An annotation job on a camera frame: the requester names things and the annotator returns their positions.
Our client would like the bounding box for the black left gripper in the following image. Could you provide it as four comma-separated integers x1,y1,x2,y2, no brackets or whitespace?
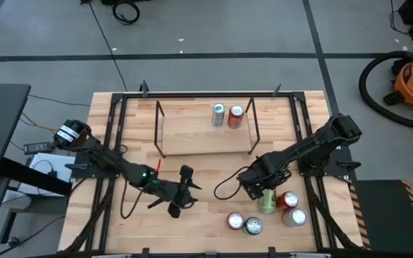
168,164,203,219

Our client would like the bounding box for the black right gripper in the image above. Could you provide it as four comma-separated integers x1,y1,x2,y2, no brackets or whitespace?
237,166,292,201

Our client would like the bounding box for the light green lime soda can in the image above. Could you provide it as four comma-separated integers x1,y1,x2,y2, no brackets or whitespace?
259,188,277,215

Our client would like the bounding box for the orange Fanta can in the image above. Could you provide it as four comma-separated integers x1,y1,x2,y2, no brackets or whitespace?
276,191,300,211
227,104,245,130

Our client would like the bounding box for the green Sprite can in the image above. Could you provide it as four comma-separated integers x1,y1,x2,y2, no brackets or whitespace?
242,216,265,237

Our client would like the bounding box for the beige silver soda can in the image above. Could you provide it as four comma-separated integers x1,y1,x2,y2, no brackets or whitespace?
281,206,308,228

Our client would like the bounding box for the red and blue Fanta can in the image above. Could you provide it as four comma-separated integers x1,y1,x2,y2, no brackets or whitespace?
226,211,245,231

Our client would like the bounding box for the silver blue Red Bull can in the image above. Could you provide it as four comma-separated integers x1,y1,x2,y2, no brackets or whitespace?
212,102,226,128

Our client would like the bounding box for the black platform with striped edge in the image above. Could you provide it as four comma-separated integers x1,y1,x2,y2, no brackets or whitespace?
348,178,413,256

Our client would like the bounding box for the white box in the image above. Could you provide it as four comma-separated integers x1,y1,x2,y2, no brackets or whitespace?
16,153,75,197

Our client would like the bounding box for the black power adapter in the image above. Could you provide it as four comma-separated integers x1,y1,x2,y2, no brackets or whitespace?
23,141,52,156

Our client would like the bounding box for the black metal beam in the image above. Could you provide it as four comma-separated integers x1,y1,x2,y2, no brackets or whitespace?
0,157,73,197

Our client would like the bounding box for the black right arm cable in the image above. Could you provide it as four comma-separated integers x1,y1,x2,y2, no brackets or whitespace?
213,166,250,201

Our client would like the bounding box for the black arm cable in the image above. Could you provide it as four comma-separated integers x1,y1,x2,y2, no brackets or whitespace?
213,166,250,201
120,177,146,220

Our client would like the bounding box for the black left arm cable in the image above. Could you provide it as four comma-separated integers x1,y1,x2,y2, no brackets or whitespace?
120,177,146,220

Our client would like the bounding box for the black aluminium table frame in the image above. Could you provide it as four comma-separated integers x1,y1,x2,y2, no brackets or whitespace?
62,80,365,258

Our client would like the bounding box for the long black floor cable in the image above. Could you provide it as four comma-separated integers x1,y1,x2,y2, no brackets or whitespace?
86,0,128,92

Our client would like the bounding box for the coiled black cable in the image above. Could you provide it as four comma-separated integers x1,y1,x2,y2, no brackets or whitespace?
111,0,141,26

